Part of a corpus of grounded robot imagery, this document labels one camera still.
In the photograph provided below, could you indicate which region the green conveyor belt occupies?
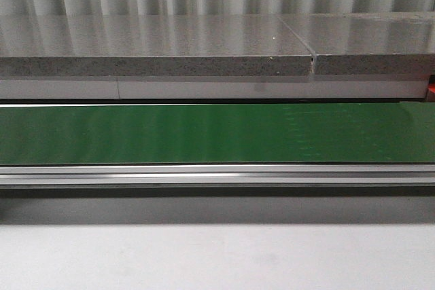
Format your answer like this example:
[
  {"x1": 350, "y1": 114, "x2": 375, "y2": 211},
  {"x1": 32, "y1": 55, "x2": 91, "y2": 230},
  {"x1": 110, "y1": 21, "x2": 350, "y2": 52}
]
[{"x1": 1, "y1": 102, "x2": 434, "y2": 165}]

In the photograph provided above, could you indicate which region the white base panel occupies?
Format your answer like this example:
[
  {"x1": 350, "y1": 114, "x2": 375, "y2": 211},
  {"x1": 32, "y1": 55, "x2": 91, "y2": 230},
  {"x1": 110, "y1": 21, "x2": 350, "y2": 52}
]
[{"x1": 1, "y1": 74, "x2": 430, "y2": 100}]

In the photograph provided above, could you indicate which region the right grey stone slab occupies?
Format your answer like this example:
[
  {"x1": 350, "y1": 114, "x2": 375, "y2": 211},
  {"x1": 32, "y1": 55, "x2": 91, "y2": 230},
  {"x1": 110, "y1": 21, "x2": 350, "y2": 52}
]
[{"x1": 280, "y1": 12, "x2": 434, "y2": 75}]

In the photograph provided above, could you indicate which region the grey stone slab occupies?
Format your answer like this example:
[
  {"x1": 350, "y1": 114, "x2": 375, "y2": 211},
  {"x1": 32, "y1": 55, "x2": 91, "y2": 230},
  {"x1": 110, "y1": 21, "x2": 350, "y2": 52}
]
[
  {"x1": 280, "y1": 12, "x2": 434, "y2": 75},
  {"x1": 1, "y1": 15, "x2": 312, "y2": 77}
]

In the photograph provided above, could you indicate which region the left grey stone slab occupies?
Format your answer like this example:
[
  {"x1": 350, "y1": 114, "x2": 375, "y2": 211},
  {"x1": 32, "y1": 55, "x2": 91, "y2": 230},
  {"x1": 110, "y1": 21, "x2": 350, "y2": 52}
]
[{"x1": 1, "y1": 15, "x2": 312, "y2": 77}]

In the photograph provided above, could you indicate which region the aluminium conveyor frame rail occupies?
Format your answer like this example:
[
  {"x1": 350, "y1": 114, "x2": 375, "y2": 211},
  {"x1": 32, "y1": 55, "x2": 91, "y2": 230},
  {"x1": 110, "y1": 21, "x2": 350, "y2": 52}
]
[{"x1": 1, "y1": 164, "x2": 434, "y2": 189}]

